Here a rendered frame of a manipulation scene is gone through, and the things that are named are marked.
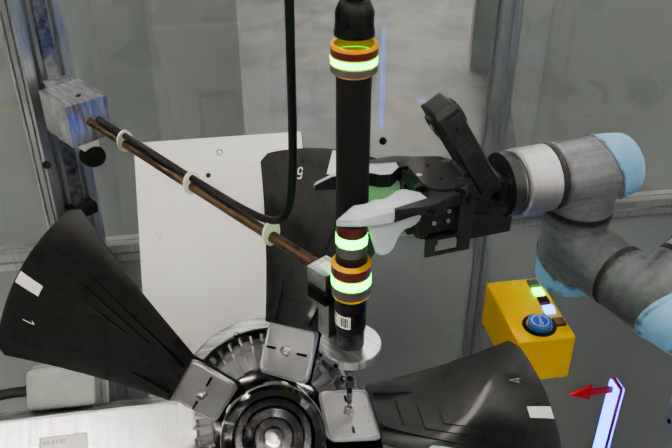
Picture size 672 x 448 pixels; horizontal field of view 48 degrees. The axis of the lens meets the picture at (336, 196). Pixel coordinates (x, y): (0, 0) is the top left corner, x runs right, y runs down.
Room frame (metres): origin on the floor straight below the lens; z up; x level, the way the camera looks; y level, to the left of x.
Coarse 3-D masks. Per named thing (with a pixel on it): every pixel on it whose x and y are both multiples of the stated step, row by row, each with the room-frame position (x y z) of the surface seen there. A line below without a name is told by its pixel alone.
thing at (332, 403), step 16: (320, 400) 0.67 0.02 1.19; (336, 400) 0.68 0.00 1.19; (352, 400) 0.68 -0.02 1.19; (368, 400) 0.68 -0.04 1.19; (336, 416) 0.65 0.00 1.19; (352, 416) 0.65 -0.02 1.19; (368, 416) 0.65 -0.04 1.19; (336, 432) 0.62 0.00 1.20; (352, 432) 0.62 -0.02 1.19; (368, 432) 0.62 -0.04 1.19
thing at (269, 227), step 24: (288, 0) 0.71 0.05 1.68; (288, 24) 0.71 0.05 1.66; (288, 48) 0.71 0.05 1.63; (288, 72) 0.71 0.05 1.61; (288, 96) 0.71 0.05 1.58; (96, 120) 1.04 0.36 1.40; (288, 120) 0.71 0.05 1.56; (120, 144) 0.98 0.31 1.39; (144, 144) 0.96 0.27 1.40; (288, 144) 0.72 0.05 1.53; (288, 168) 0.72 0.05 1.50; (192, 192) 0.87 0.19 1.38; (216, 192) 0.82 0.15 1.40; (288, 192) 0.72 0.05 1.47; (264, 216) 0.76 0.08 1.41; (288, 216) 0.73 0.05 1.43; (264, 240) 0.74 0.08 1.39
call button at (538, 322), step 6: (528, 318) 0.96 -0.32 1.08; (534, 318) 0.96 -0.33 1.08; (540, 318) 0.96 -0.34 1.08; (546, 318) 0.96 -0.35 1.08; (528, 324) 0.95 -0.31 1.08; (534, 324) 0.95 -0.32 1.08; (540, 324) 0.95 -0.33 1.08; (546, 324) 0.95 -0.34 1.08; (534, 330) 0.94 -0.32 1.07; (540, 330) 0.94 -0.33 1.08; (546, 330) 0.94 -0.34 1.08
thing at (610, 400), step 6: (612, 384) 0.71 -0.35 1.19; (618, 390) 0.70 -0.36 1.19; (606, 396) 0.71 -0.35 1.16; (612, 396) 0.70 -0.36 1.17; (606, 402) 0.71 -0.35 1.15; (612, 402) 0.70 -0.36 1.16; (606, 408) 0.71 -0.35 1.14; (612, 408) 0.70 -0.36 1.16; (606, 414) 0.70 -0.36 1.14; (612, 414) 0.70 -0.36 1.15; (600, 420) 0.71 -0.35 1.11; (606, 420) 0.70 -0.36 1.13; (600, 426) 0.71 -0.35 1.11; (606, 426) 0.70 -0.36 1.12; (600, 432) 0.71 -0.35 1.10; (606, 432) 0.70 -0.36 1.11; (600, 438) 0.70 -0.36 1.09; (606, 438) 0.70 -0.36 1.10; (594, 444) 0.71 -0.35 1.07; (600, 444) 0.70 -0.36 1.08
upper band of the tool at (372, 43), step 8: (336, 40) 0.67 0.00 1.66; (344, 40) 0.67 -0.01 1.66; (368, 40) 0.67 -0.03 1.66; (376, 40) 0.66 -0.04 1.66; (336, 48) 0.64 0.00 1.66; (344, 48) 0.67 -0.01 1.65; (352, 48) 0.67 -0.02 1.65; (360, 48) 0.67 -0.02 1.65; (368, 48) 0.64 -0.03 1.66; (376, 48) 0.64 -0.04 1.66
